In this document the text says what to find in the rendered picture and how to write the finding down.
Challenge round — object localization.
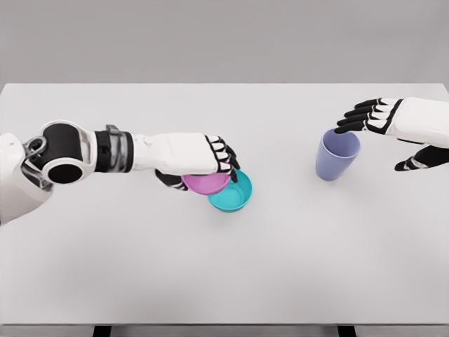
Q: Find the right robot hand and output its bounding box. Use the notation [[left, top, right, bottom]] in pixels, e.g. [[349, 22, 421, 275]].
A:
[[333, 98, 449, 172]]

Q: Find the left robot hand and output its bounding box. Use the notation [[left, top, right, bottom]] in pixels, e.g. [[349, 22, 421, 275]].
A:
[[154, 132, 240, 192]]

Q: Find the pink bowl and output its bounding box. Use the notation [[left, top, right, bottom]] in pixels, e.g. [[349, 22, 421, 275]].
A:
[[181, 172, 232, 196]]

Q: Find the teal bowl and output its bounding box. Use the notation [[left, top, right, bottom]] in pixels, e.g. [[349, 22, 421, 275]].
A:
[[207, 168, 253, 213]]

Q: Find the lavender cup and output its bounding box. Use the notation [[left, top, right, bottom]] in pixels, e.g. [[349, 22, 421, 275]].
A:
[[314, 128, 361, 182]]

